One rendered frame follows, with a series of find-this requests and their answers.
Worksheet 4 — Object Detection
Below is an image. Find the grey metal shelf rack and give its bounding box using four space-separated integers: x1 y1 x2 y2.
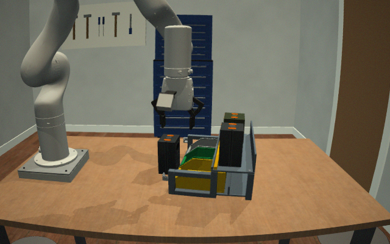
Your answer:
162 120 257 200

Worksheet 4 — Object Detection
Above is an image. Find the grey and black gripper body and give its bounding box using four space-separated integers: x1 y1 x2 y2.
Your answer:
161 76 194 110

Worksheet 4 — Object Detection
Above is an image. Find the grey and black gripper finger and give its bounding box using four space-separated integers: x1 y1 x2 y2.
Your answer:
187 97 204 129
151 98 166 128

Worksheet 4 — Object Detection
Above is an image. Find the olive green case with orange latches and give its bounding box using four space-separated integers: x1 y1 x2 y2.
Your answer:
224 112 245 124

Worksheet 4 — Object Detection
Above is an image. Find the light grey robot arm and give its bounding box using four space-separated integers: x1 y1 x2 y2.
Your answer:
20 0 193 168

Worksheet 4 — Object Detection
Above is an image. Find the yellow bin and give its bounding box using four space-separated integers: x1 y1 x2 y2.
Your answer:
175 159 226 193

